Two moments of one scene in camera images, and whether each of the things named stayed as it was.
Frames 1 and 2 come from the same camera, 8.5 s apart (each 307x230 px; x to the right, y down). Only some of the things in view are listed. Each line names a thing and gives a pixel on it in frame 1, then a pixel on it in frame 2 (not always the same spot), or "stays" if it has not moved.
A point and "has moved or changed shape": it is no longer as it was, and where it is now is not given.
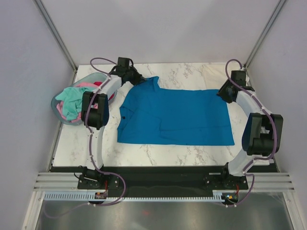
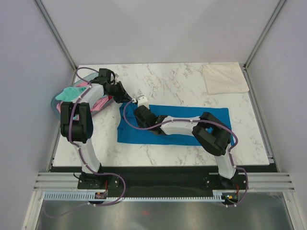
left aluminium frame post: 53,30 stays
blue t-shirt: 149,115 has moved or changed shape
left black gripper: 138,76 → 123,96
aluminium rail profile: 69,181 stays
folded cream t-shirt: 216,74 stays
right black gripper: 221,91 → 140,124
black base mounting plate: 159,179 stays
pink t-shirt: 60,105 stays
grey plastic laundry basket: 94,77 stays
